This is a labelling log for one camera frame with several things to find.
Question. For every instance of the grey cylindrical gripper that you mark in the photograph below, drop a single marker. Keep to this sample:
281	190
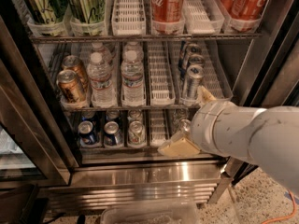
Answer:
203	125

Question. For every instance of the water bottle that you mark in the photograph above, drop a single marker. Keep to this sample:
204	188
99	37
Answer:
132	74
103	50
136	46
99	73

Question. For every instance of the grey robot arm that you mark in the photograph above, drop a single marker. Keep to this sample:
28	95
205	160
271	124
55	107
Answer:
268	138

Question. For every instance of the silver can bottom shelf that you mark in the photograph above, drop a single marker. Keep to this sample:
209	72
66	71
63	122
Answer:
184	125

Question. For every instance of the empty white tray middle shelf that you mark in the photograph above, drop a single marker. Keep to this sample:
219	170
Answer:
161	87

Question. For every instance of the empty white tray shelf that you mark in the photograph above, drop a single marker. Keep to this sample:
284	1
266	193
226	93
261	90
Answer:
161	87
128	17

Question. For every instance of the white patterned can bottom shelf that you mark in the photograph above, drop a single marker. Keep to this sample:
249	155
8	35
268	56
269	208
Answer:
136	133

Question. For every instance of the open fridge door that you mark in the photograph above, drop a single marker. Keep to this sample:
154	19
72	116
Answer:
270	74

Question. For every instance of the empty white tray top shelf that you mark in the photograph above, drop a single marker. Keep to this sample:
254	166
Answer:
128	17

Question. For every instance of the front silver slim can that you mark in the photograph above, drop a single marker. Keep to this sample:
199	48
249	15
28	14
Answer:
193	79

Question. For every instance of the silver slim can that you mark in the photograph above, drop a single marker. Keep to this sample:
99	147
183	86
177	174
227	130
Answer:
185	48
193	79
189	60

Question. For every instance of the middle silver slim can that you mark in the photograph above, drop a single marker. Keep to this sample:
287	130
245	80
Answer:
189	60

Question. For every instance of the rear silver slim can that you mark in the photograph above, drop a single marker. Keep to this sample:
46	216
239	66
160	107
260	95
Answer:
185	48

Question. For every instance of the blue can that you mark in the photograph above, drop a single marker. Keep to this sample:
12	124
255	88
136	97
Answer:
112	134
87	133
92	117
114	115

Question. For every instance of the front left blue can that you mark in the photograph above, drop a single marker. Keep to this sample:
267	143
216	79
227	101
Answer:
87	133

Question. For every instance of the rear left blue can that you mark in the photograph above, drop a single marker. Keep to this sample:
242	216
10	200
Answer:
92	117

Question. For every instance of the centre red cola can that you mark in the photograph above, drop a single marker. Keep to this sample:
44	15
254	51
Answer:
166	10

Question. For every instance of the front gold can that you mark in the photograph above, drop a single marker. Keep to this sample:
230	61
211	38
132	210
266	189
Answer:
71	86

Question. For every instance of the gold can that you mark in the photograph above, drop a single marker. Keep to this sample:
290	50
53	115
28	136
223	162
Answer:
71	86
74	63

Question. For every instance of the right front red cola can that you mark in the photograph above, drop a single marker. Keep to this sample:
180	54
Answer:
247	10

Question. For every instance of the rear gold can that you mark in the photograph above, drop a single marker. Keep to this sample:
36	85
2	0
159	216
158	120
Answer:
74	63

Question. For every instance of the right green can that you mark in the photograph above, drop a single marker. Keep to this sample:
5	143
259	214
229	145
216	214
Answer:
88	11

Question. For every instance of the green can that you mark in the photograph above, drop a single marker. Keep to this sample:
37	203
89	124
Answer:
88	11
47	11

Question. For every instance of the left green can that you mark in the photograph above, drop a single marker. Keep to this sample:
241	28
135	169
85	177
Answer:
47	11

